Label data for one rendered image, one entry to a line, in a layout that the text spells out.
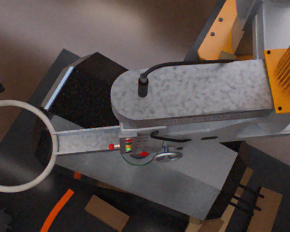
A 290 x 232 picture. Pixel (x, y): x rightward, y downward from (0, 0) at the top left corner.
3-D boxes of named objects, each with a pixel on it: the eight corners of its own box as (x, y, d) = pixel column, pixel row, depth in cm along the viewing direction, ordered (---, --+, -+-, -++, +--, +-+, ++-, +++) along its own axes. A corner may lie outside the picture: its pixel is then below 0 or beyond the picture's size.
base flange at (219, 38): (227, -1, 317) (228, -4, 313) (294, 32, 311) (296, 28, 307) (194, 57, 303) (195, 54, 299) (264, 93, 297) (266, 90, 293)
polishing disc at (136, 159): (139, 121, 277) (139, 121, 276) (165, 147, 272) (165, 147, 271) (112, 145, 272) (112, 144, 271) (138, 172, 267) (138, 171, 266)
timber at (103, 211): (85, 211, 343) (84, 208, 332) (94, 196, 347) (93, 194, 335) (121, 232, 339) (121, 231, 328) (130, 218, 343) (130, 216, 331)
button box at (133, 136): (136, 147, 234) (136, 130, 207) (136, 152, 233) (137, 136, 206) (119, 148, 233) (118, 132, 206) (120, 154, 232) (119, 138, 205)
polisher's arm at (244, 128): (276, 106, 261) (307, 70, 214) (284, 147, 254) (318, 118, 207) (142, 118, 256) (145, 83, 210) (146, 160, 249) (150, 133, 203)
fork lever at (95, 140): (181, 115, 257) (182, 112, 253) (185, 150, 251) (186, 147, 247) (53, 128, 256) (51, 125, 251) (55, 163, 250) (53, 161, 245)
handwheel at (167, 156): (179, 142, 246) (182, 135, 232) (181, 162, 243) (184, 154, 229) (150, 145, 245) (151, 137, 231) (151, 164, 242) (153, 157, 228)
